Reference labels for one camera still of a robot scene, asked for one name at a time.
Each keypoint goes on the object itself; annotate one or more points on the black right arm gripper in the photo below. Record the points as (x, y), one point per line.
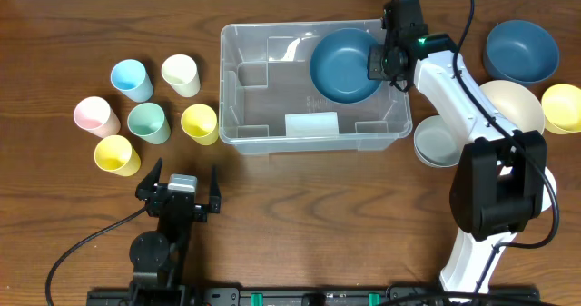
(376, 64)

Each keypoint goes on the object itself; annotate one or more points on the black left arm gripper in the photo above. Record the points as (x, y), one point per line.
(146, 192)

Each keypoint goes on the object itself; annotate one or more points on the dark blue bowl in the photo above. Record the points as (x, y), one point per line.
(339, 66)
(521, 52)

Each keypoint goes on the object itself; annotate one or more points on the grey small bowl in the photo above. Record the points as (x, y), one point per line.
(434, 144)

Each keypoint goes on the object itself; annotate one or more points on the clear plastic storage bin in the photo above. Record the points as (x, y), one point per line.
(269, 104)

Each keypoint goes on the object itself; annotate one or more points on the beige bowl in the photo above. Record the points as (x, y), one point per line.
(516, 103)

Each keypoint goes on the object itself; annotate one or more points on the yellow small bowl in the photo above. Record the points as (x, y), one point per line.
(561, 107)

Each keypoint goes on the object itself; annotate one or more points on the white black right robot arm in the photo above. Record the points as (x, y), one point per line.
(501, 182)

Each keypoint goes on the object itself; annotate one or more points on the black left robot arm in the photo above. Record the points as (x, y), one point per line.
(158, 256)

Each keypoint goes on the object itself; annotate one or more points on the yellow plastic cup near bin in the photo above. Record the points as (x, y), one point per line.
(200, 122)

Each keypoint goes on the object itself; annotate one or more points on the yellow plastic cup front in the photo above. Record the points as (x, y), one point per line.
(115, 154)

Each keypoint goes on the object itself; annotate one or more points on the green plastic cup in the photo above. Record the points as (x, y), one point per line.
(148, 121)

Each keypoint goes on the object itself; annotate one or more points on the pink plastic cup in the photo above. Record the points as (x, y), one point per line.
(94, 115)

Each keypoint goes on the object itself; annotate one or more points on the cream plastic cup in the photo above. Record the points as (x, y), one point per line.
(181, 72)

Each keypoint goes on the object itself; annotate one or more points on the blue plastic cup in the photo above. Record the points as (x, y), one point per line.
(130, 78)

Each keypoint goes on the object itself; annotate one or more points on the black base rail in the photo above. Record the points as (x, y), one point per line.
(245, 297)

